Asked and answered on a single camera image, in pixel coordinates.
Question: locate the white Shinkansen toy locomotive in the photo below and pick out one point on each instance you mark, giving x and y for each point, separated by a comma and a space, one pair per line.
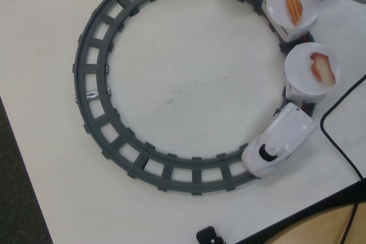
286, 129

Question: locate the silver foil tape strip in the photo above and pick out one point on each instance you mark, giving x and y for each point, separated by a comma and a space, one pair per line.
92, 95

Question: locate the red and white sushi toy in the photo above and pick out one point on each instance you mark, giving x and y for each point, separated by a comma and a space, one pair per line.
323, 71

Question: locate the black clamp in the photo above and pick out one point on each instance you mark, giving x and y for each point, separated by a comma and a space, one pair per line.
207, 234

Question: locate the orange striped sushi toy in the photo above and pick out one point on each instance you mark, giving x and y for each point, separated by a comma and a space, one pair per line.
294, 7

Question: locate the light wooden board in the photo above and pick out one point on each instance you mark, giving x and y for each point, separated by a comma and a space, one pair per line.
314, 227

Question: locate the gray circular toy train track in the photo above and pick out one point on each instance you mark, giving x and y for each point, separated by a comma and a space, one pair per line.
197, 176

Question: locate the white round plate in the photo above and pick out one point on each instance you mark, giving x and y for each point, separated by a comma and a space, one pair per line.
297, 67
277, 1

